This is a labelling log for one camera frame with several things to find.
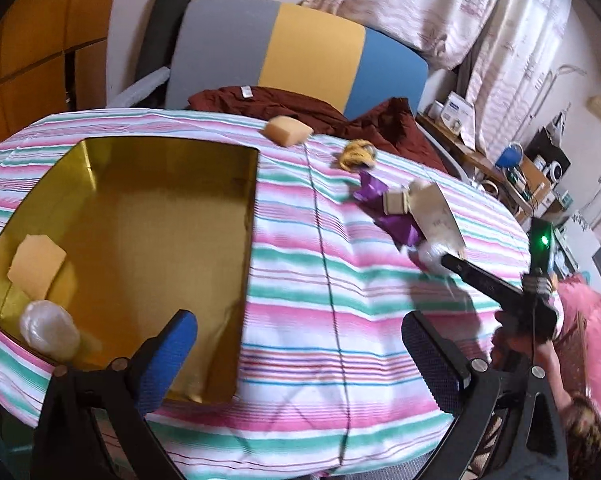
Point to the grey yellow blue chair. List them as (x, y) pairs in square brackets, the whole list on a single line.
[(310, 50)]

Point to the wooden side desk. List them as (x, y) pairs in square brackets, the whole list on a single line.
[(485, 165)]

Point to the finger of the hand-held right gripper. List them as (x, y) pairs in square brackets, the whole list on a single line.
[(475, 276)]

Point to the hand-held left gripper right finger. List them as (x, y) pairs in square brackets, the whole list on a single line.
[(433, 365)]

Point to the black box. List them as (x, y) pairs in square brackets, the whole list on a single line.
[(547, 152)]

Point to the dark red garment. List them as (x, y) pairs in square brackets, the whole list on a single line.
[(280, 105)]

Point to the white box blue print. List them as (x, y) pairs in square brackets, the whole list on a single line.
[(458, 110)]

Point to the person's right hand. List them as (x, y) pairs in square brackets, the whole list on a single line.
[(515, 347)]

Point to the large cream box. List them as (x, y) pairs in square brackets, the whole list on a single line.
[(438, 217)]

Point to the wooden wardrobe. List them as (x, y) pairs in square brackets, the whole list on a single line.
[(35, 45)]

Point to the pink fluffy cushion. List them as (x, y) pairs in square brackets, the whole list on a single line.
[(587, 310)]

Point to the floral pink curtain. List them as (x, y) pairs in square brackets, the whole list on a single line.
[(460, 15)]

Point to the gold metal tray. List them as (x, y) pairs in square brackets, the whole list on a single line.
[(145, 240)]

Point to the white round soft packet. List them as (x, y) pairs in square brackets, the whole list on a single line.
[(50, 330)]

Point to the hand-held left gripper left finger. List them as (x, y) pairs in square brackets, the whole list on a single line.
[(166, 360)]

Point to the yellow snack packet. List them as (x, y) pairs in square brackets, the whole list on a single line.
[(356, 155)]

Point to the black rolled mat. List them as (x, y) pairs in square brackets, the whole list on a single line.
[(163, 25)]

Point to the small green white box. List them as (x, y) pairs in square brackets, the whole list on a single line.
[(398, 202)]

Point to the person's right forearm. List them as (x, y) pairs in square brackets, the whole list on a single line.
[(560, 385)]

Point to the orange soft packet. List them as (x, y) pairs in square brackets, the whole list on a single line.
[(36, 265)]

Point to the blue round desk item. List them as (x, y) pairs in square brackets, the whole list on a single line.
[(510, 154)]

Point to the orange sponge block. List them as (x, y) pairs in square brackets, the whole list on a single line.
[(288, 130)]

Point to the striped blanket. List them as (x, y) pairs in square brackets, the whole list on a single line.
[(360, 310)]

